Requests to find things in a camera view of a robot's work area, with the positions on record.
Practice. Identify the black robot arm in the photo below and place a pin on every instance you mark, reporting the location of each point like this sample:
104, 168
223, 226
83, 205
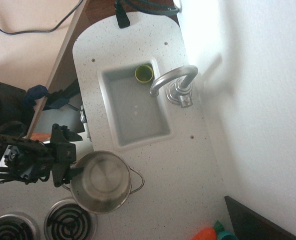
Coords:
29, 161

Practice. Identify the right black stove burner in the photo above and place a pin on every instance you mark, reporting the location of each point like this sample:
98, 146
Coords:
66, 220

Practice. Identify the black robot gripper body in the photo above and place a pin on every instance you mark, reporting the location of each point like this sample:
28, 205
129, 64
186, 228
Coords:
64, 153

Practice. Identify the black stove burner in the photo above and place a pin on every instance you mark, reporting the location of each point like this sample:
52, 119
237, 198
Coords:
18, 226
66, 220

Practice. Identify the dark brown board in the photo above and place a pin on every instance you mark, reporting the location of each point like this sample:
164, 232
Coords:
249, 225

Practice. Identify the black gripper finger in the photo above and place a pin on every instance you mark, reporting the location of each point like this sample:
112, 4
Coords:
69, 135
73, 172

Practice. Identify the orange toy carrot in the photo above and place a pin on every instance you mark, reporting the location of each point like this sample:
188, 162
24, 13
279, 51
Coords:
217, 232

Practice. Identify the silver oven knob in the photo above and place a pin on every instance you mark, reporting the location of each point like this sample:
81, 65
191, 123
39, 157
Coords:
83, 118

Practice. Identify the blue cloth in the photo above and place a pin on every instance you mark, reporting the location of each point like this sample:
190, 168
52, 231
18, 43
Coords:
34, 93

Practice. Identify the left black stove burner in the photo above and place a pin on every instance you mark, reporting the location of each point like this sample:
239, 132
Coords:
18, 226

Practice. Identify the silver toy faucet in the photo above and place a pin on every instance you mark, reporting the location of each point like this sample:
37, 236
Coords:
179, 85

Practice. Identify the black clamp on counter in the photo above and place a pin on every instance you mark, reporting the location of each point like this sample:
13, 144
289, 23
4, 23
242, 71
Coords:
121, 16

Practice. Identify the grey toy sink basin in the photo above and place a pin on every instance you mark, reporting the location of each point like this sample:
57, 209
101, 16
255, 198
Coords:
135, 117

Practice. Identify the stainless steel pot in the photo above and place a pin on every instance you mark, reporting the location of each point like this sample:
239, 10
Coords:
105, 183

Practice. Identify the green plastic cup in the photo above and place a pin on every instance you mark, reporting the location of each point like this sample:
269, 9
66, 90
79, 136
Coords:
144, 73

